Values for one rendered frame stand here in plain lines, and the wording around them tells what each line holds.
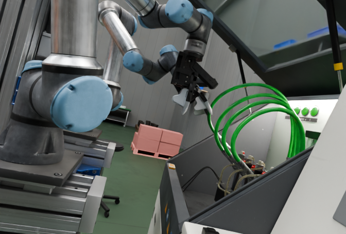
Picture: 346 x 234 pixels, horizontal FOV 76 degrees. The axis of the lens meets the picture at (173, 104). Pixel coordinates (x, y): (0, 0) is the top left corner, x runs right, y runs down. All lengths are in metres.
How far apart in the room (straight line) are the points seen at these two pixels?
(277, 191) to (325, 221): 0.13
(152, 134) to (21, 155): 4.82
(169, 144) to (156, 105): 5.15
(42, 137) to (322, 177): 0.64
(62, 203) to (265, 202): 0.49
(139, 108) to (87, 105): 9.94
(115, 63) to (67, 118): 0.77
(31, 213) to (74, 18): 0.43
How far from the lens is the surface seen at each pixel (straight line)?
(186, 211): 0.74
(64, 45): 0.47
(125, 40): 0.98
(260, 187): 0.64
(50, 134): 0.60
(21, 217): 0.65
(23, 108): 0.60
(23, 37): 0.81
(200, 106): 0.88
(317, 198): 0.61
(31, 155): 0.59
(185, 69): 0.77
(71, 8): 0.47
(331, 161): 0.62
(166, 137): 5.43
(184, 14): 0.71
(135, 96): 10.37
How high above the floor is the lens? 1.24
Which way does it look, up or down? 1 degrees up
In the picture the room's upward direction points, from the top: 14 degrees clockwise
